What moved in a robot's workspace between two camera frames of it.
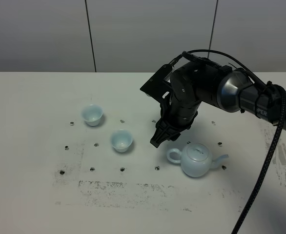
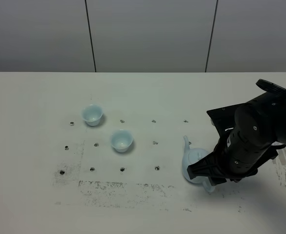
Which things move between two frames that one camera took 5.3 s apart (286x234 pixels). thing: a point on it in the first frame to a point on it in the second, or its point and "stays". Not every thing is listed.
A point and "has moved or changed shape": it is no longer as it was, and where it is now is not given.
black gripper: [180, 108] to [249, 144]
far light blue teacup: [92, 114] stays
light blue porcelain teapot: [196, 159] has moved or changed shape
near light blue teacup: [121, 140] stays
